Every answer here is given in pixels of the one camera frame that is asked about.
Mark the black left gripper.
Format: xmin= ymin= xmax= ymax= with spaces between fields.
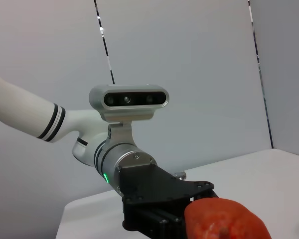
xmin=117 ymin=163 xmax=220 ymax=239

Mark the red plush fruit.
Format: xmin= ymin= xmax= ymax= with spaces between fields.
xmin=183 ymin=198 xmax=274 ymax=239

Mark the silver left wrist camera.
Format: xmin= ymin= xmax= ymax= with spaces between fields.
xmin=89 ymin=84 xmax=169 ymax=150

